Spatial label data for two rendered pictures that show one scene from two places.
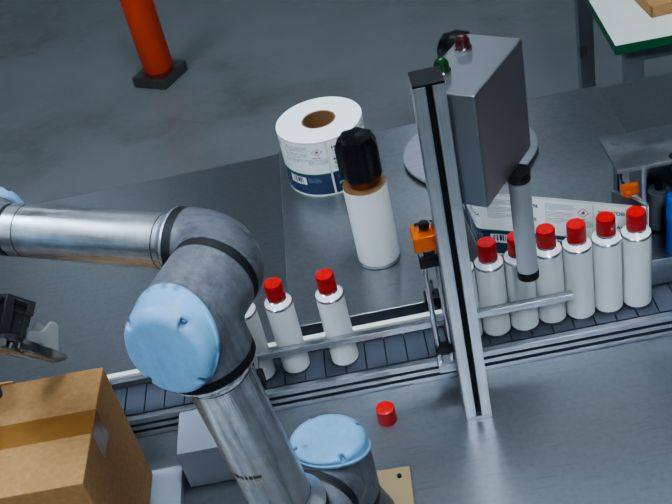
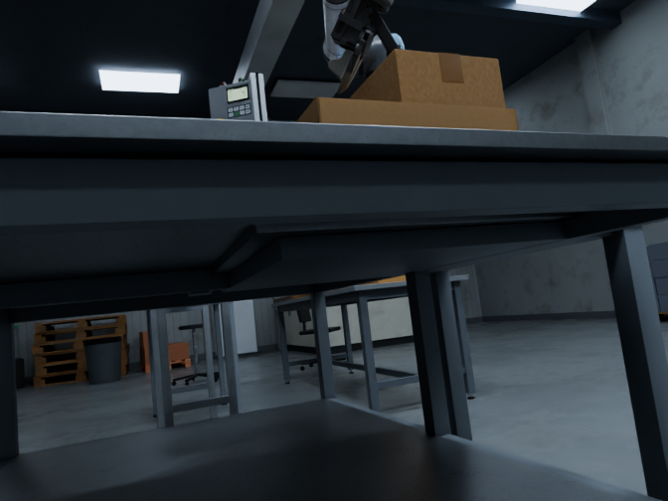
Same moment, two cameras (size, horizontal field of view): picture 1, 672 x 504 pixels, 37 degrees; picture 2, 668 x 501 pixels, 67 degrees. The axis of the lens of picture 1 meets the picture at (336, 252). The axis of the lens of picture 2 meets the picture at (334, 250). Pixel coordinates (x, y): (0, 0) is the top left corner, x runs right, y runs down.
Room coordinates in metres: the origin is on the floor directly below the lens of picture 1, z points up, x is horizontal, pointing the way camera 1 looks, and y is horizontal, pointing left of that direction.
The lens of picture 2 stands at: (1.80, 1.44, 0.65)
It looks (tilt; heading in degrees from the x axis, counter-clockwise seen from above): 7 degrees up; 243
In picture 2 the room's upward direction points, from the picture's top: 6 degrees counter-clockwise
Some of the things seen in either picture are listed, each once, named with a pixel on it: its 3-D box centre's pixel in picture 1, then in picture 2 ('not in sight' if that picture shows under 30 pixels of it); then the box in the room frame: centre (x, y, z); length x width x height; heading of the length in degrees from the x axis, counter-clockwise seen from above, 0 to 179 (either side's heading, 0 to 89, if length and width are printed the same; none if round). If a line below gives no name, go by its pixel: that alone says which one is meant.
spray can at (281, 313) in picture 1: (285, 325); not in sight; (1.39, 0.12, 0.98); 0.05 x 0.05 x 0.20
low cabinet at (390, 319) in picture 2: not in sight; (350, 316); (-2.49, -6.74, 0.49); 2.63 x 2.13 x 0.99; 84
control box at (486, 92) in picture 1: (473, 119); (237, 113); (1.28, -0.24, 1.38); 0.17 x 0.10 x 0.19; 141
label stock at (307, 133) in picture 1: (324, 145); not in sight; (2.02, -0.03, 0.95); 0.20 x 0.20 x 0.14
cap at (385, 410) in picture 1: (386, 413); not in sight; (1.25, -0.02, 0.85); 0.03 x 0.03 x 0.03
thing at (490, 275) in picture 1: (491, 286); not in sight; (1.36, -0.26, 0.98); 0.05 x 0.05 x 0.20
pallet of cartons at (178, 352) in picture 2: not in sight; (163, 348); (0.61, -7.84, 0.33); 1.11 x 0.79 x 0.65; 84
